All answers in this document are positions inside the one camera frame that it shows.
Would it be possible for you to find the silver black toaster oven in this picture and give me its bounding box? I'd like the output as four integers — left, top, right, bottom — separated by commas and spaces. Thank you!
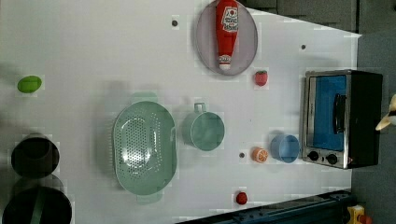
302, 70, 383, 170

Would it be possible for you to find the green perforated colander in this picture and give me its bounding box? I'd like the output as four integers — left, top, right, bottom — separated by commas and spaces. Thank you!
112, 92, 177, 204

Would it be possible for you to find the red toy strawberry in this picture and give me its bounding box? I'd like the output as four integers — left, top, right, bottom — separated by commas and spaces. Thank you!
254, 70, 268, 87

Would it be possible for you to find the orange toy slice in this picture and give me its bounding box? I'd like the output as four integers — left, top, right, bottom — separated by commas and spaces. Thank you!
251, 147, 268, 163

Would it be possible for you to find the grey round plate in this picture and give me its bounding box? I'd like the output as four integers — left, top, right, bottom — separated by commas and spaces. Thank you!
195, 0, 258, 76

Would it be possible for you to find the blue cup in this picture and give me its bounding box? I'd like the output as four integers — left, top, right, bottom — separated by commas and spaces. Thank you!
270, 134, 300, 163

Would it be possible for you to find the small red toy fruit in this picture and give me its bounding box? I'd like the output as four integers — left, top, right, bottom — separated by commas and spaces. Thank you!
235, 191, 248, 205

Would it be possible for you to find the red ketchup bottle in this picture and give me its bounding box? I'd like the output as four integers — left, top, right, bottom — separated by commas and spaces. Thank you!
216, 0, 239, 71

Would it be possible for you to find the green toy lime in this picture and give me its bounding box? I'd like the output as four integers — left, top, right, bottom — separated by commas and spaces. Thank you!
17, 76, 42, 93

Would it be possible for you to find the black bowl with green stripe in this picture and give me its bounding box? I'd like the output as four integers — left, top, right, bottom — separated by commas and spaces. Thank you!
2, 187, 72, 224

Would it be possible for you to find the yellow red emergency button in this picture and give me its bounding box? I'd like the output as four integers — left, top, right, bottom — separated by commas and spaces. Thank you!
347, 205, 373, 224

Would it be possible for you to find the green mug with handle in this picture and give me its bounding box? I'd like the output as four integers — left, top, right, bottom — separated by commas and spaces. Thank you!
181, 103, 225, 151

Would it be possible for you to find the blue metal frame rail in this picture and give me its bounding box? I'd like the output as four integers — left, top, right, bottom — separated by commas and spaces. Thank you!
178, 190, 357, 224

